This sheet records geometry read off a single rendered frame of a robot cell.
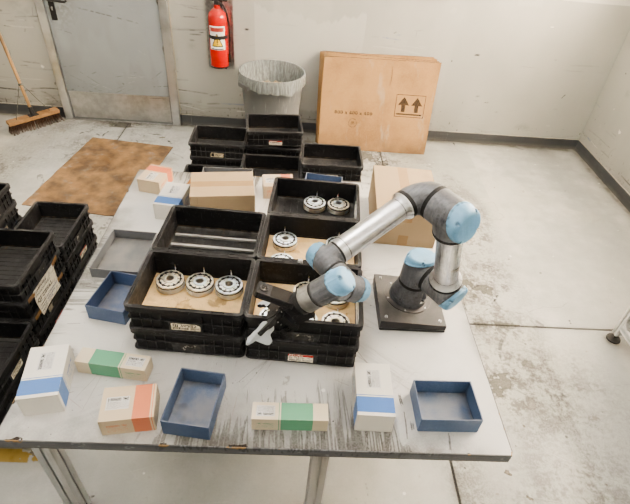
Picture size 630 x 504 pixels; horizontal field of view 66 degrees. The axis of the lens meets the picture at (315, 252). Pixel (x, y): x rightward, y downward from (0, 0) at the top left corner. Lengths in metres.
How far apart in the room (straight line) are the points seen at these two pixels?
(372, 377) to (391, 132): 3.28
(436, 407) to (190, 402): 0.82
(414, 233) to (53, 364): 1.55
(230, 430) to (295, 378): 0.29
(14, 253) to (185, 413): 1.45
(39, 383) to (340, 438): 0.95
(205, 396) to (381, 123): 3.42
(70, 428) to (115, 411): 0.16
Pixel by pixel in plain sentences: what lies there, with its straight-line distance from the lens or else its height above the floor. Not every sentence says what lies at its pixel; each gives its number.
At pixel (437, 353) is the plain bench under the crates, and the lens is 1.91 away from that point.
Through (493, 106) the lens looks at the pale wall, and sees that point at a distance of 5.08.
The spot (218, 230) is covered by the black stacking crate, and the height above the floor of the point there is 0.83.
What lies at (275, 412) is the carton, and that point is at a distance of 1.60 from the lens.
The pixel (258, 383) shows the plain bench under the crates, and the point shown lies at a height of 0.70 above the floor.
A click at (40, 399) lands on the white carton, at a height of 0.78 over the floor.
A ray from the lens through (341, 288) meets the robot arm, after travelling 1.23.
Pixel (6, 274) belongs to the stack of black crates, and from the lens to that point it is 2.69.
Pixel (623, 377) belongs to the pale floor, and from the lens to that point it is 3.25.
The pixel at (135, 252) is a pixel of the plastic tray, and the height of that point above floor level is 0.70.
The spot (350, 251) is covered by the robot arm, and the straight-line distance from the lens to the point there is 1.42.
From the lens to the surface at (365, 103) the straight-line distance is 4.57.
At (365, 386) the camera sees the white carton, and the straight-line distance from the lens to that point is 1.64.
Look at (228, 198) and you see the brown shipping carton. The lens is 2.31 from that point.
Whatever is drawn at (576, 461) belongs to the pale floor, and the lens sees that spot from 2.77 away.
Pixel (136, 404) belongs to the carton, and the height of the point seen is 0.78.
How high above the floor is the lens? 2.12
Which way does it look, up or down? 40 degrees down
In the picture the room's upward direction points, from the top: 5 degrees clockwise
